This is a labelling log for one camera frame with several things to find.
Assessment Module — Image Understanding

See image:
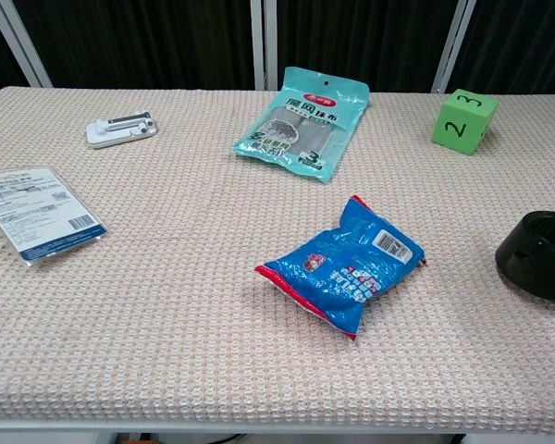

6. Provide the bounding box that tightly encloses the black round object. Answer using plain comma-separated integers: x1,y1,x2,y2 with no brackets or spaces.
495,209,555,304

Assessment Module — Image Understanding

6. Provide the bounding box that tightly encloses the teal cleaning cloth package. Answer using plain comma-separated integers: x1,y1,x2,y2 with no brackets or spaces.
231,66,371,186

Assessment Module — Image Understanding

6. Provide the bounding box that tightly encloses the clear blister pack with card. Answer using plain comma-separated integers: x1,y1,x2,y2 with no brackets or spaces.
0,165,109,267

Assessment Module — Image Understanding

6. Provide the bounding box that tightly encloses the white partition frame post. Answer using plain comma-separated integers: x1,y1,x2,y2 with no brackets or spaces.
250,0,279,92
0,0,54,89
430,0,478,95

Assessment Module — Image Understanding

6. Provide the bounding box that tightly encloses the green foam number cube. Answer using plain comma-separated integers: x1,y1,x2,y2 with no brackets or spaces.
431,88,500,156

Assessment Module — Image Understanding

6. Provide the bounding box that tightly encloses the blue snack bag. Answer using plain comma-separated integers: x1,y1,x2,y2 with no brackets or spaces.
253,194,428,343

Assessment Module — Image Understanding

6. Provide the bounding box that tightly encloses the beige waffle tablecloth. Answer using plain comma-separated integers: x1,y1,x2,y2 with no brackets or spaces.
0,85,555,437

